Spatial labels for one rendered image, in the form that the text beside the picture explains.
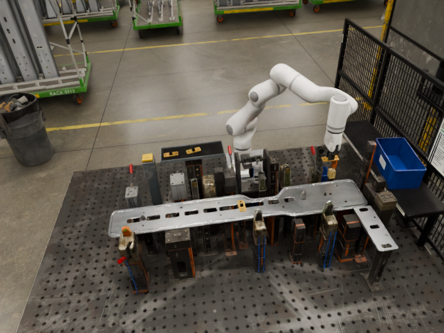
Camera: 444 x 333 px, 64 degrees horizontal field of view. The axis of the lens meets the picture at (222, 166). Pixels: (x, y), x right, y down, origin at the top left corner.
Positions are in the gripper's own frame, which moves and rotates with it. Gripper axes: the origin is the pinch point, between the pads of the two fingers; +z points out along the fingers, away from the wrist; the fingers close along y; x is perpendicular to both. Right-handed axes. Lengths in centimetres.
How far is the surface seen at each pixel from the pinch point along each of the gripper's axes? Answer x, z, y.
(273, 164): -24.0, 16.0, -18.0
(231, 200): -51, 27, -5
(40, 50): -263, 57, -381
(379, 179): 29.5, 19.7, 1.4
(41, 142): -235, 103, -212
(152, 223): -94, 27, 4
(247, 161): -39.1, 11.7, -17.9
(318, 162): 0.6, 15.9, -14.8
